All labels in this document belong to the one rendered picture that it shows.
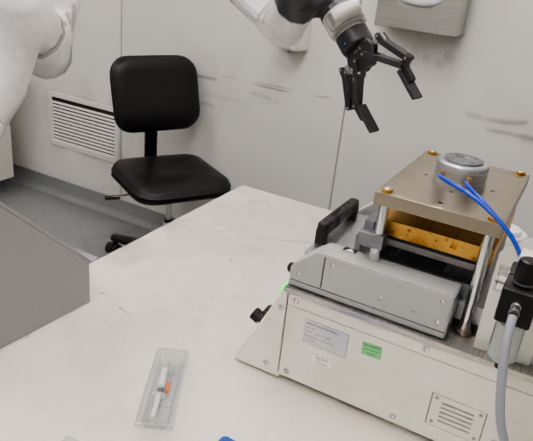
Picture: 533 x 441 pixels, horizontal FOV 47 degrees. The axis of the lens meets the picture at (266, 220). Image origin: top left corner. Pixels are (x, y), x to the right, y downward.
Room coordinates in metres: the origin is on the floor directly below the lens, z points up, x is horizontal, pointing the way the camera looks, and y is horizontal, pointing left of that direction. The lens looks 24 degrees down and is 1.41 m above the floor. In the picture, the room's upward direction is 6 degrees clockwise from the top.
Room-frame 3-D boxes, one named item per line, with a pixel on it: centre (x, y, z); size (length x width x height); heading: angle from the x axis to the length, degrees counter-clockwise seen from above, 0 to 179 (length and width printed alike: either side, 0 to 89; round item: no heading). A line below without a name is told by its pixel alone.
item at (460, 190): (0.87, -0.31, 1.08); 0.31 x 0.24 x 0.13; 153
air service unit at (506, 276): (0.65, -0.31, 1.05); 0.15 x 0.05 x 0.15; 153
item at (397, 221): (0.90, -0.29, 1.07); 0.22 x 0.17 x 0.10; 153
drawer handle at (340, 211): (0.99, -0.13, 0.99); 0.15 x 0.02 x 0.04; 153
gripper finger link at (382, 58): (1.34, -0.22, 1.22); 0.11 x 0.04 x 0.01; 45
